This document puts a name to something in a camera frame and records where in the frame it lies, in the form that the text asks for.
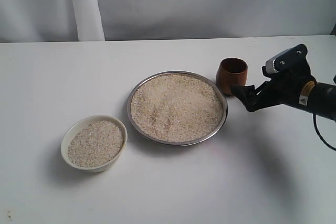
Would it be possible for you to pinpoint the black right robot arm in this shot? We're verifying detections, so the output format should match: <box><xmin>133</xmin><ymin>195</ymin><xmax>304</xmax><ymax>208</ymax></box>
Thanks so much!
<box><xmin>230</xmin><ymin>44</ymin><xmax>335</xmax><ymax>121</ymax></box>

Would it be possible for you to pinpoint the white ceramic rice bowl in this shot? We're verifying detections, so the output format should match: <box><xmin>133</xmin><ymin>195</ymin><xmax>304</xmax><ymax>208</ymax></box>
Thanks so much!
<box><xmin>60</xmin><ymin>115</ymin><xmax>128</xmax><ymax>173</ymax></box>

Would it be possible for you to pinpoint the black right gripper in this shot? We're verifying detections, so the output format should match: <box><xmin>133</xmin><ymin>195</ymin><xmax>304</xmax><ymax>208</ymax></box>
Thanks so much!
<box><xmin>230</xmin><ymin>44</ymin><xmax>318</xmax><ymax>112</ymax></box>

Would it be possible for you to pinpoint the white backdrop curtain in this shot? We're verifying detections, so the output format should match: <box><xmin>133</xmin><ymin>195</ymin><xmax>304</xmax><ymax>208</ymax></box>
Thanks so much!
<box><xmin>1</xmin><ymin>0</ymin><xmax>335</xmax><ymax>42</ymax></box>

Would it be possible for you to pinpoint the round steel rice tray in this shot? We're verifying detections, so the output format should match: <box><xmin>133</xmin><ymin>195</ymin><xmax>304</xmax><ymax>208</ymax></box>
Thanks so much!
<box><xmin>127</xmin><ymin>71</ymin><xmax>228</xmax><ymax>146</ymax></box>

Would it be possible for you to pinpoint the brown wooden cup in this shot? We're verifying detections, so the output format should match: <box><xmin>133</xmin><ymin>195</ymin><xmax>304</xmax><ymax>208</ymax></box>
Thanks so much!
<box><xmin>216</xmin><ymin>58</ymin><xmax>248</xmax><ymax>95</ymax></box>

